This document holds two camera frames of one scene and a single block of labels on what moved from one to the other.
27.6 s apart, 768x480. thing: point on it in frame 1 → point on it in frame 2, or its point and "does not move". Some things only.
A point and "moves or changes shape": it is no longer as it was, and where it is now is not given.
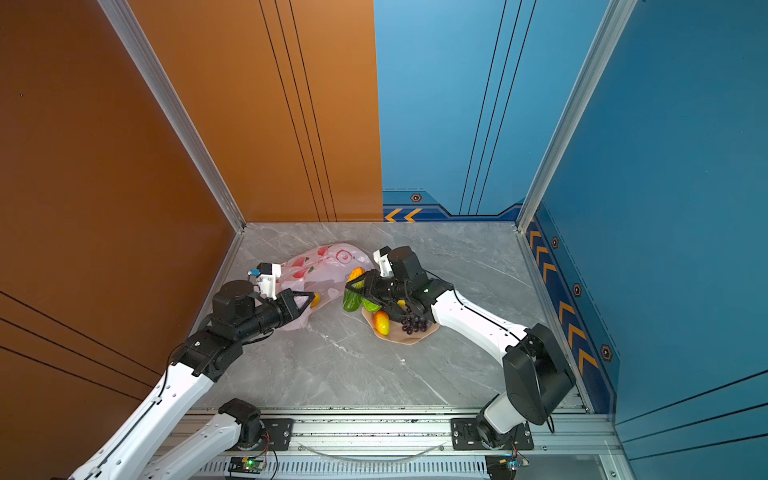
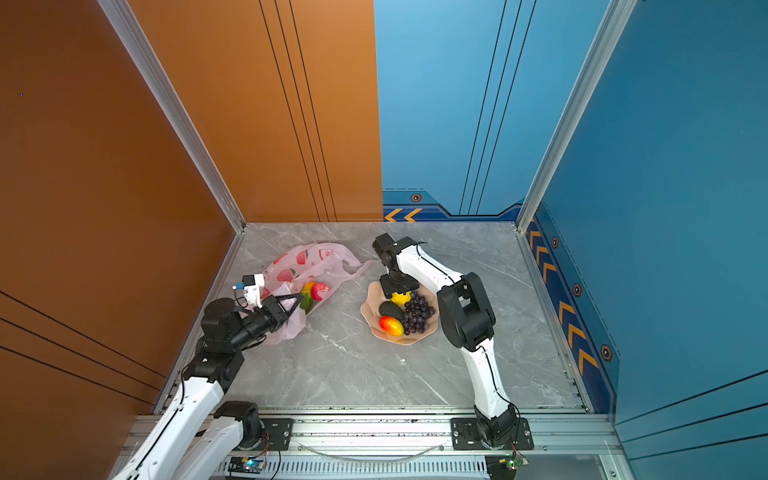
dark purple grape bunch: x=414 y=324 does not move
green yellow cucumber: x=353 y=301 moves or changes shape
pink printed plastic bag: x=322 y=271 moves or changes shape
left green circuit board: x=247 y=465 does not move
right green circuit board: x=512 y=463 does not move
